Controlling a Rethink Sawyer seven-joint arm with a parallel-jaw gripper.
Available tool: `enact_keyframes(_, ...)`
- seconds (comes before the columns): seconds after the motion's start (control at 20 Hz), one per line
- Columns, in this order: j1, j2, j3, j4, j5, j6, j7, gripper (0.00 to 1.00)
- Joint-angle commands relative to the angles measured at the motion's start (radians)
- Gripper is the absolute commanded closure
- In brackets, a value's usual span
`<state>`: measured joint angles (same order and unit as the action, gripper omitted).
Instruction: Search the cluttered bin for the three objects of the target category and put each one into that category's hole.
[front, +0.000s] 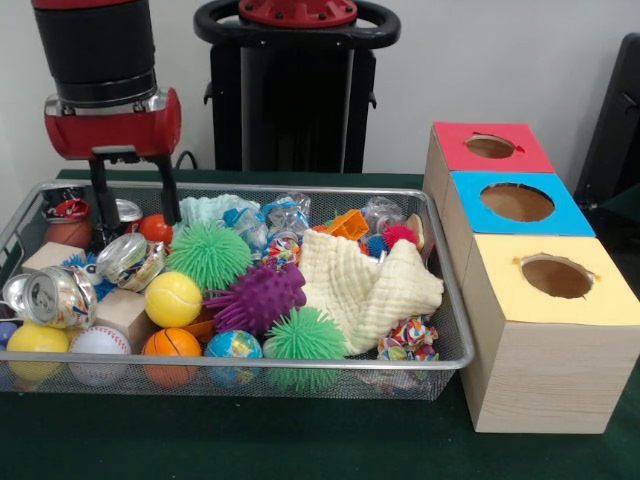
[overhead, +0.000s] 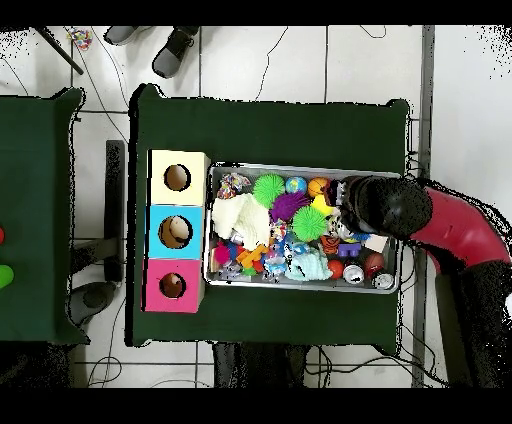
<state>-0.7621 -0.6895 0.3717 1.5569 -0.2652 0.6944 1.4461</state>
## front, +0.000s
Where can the green spiky ball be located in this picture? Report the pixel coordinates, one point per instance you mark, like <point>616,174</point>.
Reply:
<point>210,255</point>
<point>305,342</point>

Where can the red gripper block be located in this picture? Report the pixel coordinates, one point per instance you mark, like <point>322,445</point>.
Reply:
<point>112,130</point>

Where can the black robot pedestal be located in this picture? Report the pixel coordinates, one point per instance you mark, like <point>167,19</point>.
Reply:
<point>290,110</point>

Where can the wooden box with three holes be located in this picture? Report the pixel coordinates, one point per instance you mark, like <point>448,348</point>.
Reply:
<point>545,350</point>

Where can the black chair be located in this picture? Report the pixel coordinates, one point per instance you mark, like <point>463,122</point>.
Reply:
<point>615,130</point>

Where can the white baseball toy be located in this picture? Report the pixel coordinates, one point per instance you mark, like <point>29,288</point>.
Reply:
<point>98,350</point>

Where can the shallow clear mesh bin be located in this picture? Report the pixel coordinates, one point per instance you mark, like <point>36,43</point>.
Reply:
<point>445,355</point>

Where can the blue globe ball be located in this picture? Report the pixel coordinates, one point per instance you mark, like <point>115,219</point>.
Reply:
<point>233,352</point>

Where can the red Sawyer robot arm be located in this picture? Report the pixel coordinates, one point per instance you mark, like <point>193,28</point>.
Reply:
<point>95,50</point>

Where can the orange basketball toy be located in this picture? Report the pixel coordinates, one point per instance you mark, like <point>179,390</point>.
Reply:
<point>172,352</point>

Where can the purple spiky ball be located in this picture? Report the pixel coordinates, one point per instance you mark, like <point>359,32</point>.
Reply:
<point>258,297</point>

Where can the cream muslin cloth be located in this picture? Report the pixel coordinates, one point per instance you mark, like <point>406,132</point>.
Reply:
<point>365,290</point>

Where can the yellow tennis ball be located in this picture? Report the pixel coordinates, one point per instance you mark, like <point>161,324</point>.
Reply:
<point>174,299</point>

